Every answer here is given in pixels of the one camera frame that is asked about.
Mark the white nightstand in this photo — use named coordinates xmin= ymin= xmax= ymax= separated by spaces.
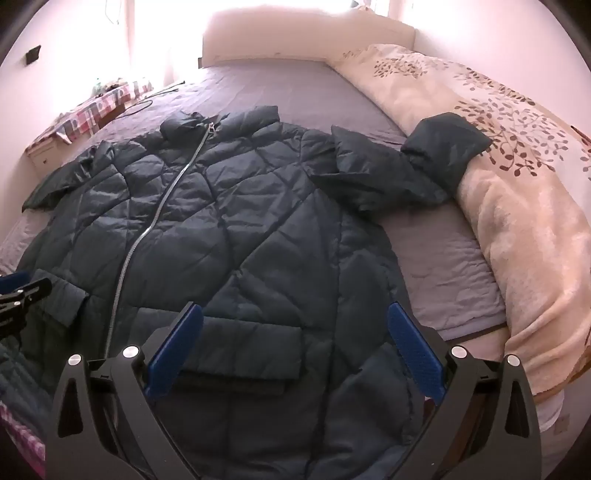
xmin=28 ymin=141 xmax=70 ymax=172

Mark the white bed headboard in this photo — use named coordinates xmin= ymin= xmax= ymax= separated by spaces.
xmin=201 ymin=7 xmax=416 ymax=70

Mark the dark teal quilted jacket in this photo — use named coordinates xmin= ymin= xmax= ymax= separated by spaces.
xmin=9 ymin=105 xmax=492 ymax=480

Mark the floral patterned pillow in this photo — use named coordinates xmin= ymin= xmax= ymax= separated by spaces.
xmin=330 ymin=44 xmax=591 ymax=398

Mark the nightstand with plaid cloth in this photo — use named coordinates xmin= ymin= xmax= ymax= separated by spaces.
xmin=27 ymin=78 xmax=153 ymax=155

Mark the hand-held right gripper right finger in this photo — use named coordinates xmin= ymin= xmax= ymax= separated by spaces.
xmin=383 ymin=302 xmax=542 ymax=480

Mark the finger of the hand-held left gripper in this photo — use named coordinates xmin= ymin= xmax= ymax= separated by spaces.
xmin=0 ymin=274 xmax=52 ymax=335

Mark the black cable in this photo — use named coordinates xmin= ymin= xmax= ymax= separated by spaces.
xmin=124 ymin=80 xmax=186 ymax=116

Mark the dark ribbed cloth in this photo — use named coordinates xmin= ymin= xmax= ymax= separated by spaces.
xmin=0 ymin=337 xmax=52 ymax=418

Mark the pink checkered cloth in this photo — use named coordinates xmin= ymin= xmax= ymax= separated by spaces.
xmin=0 ymin=399 xmax=48 ymax=468

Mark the grey quilted bedspread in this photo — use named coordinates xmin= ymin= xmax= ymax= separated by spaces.
xmin=0 ymin=62 xmax=509 ymax=342

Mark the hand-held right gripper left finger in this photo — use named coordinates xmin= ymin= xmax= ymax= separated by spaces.
xmin=46 ymin=302 xmax=204 ymax=480

